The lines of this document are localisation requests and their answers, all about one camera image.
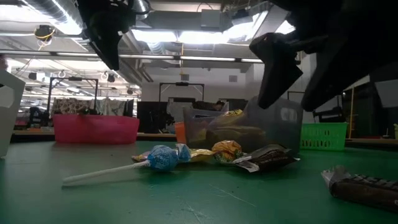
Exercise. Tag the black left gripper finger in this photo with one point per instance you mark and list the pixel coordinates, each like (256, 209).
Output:
(109, 49)

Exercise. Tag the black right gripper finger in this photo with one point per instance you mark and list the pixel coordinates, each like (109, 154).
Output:
(276, 68)
(348, 68)

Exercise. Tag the yellow purple sour candy packet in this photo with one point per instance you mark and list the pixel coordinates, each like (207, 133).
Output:
(202, 154)

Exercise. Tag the long ceiling light bar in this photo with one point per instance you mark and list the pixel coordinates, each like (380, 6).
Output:
(149, 57)

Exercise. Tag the clear grey plastic bin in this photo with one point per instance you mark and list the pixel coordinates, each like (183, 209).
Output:
(280, 130)

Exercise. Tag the person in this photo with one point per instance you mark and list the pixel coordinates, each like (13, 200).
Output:
(219, 105)

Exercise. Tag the patterned fabric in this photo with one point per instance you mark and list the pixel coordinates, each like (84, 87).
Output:
(68, 105)

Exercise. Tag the green plastic basket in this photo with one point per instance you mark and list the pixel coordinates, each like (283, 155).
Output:
(323, 137)

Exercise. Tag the bright ceiling light panel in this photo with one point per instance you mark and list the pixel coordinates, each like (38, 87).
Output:
(186, 36)

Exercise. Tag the red plastic basket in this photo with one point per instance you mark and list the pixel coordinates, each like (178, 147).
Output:
(93, 130)

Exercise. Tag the dark brown chocolate packet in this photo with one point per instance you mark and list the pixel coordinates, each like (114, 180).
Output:
(270, 160)

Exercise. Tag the orange yellow wrapped lollipop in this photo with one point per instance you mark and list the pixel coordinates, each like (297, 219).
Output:
(227, 149)

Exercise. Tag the orange plastic basket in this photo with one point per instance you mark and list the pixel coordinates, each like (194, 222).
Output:
(179, 133)

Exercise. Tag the blue wrapped lollipop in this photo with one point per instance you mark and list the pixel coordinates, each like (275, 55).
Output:
(161, 158)

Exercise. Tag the dark brown chocolate bar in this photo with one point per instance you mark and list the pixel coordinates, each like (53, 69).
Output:
(363, 189)

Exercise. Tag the white plastic bin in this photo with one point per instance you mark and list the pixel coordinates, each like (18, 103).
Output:
(17, 130)

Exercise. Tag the green table mat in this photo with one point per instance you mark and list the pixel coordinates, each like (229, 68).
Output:
(93, 205)

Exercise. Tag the silver air duct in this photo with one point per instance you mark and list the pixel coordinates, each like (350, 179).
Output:
(53, 12)

